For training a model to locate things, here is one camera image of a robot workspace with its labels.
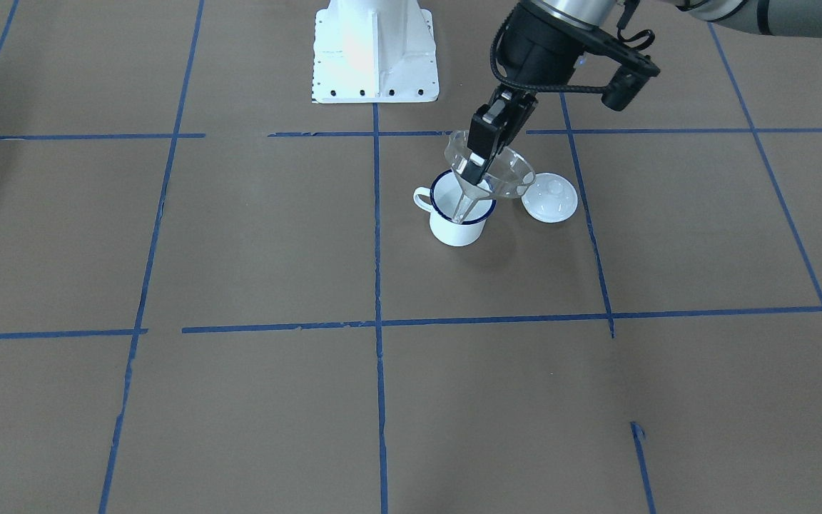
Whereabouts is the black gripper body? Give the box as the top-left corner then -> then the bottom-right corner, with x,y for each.
490,3 -> 590,94

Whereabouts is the clear glass funnel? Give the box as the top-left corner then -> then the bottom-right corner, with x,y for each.
445,131 -> 537,224

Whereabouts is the white enamel mug lid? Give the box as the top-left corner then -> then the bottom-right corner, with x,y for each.
521,173 -> 579,223

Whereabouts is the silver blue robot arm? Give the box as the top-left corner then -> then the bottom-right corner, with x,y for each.
459,1 -> 822,185

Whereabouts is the white enamel mug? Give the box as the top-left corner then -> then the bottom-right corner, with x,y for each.
413,170 -> 497,247

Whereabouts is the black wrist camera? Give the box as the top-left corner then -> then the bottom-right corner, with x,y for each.
601,54 -> 660,111

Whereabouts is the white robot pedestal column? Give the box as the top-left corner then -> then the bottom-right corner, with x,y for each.
311,1 -> 440,104

